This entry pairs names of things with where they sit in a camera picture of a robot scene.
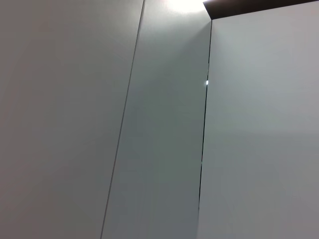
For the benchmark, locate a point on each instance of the dark brown overhead beam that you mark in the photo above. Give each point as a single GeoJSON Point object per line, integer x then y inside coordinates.
{"type": "Point", "coordinates": [249, 7]}

